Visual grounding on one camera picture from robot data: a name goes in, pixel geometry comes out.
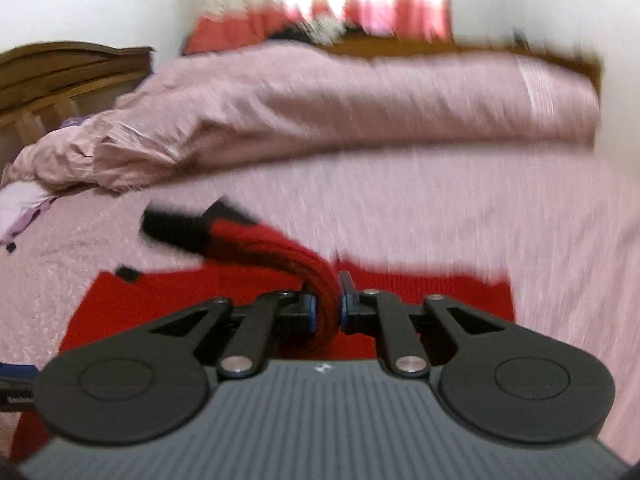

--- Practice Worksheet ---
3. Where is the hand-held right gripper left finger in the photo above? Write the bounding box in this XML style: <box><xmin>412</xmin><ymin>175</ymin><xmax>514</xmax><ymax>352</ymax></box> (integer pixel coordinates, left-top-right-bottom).
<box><xmin>135</xmin><ymin>287</ymin><xmax>318</xmax><ymax>380</ymax></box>

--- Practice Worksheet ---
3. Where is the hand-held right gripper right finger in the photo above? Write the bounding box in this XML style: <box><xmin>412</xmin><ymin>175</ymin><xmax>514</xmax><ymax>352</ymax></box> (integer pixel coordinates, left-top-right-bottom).
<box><xmin>339</xmin><ymin>271</ymin><xmax>516</xmax><ymax>379</ymax></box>

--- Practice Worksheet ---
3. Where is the red knit cardigan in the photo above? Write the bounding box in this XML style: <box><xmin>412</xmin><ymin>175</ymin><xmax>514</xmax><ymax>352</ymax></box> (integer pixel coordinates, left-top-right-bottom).
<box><xmin>10</xmin><ymin>197</ymin><xmax>516</xmax><ymax>461</ymax></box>

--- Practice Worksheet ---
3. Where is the black clothes pile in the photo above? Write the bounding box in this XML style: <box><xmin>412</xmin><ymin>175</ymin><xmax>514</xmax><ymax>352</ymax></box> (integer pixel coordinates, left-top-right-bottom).
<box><xmin>270</xmin><ymin>17</ymin><xmax>371</xmax><ymax>47</ymax></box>

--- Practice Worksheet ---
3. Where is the pink floral bed sheet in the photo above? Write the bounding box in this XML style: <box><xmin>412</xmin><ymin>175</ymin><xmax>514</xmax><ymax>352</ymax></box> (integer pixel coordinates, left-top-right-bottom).
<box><xmin>0</xmin><ymin>145</ymin><xmax>640</xmax><ymax>466</ymax></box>

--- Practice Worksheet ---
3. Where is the lilac cloth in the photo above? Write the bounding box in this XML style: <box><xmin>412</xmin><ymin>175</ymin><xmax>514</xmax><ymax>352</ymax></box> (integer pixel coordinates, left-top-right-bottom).
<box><xmin>0</xmin><ymin>180</ymin><xmax>56</xmax><ymax>246</ymax></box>

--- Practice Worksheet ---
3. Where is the pink checked quilt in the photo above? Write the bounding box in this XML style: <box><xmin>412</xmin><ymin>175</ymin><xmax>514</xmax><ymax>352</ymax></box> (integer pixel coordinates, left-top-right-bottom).
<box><xmin>2</xmin><ymin>42</ymin><xmax>601</xmax><ymax>193</ymax></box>

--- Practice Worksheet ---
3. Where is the wooden cabinet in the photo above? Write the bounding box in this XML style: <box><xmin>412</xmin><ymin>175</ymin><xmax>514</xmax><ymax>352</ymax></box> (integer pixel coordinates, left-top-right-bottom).
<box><xmin>320</xmin><ymin>35</ymin><xmax>603</xmax><ymax>96</ymax></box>

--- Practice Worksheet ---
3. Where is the pink and white curtain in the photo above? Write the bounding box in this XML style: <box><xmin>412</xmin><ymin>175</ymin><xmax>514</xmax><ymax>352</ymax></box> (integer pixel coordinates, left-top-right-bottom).
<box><xmin>185</xmin><ymin>0</ymin><xmax>453</xmax><ymax>56</ymax></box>

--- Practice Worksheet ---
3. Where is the wooden headboard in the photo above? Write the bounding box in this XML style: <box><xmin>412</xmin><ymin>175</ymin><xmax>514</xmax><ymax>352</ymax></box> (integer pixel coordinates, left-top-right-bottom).
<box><xmin>0</xmin><ymin>42</ymin><xmax>155</xmax><ymax>161</ymax></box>

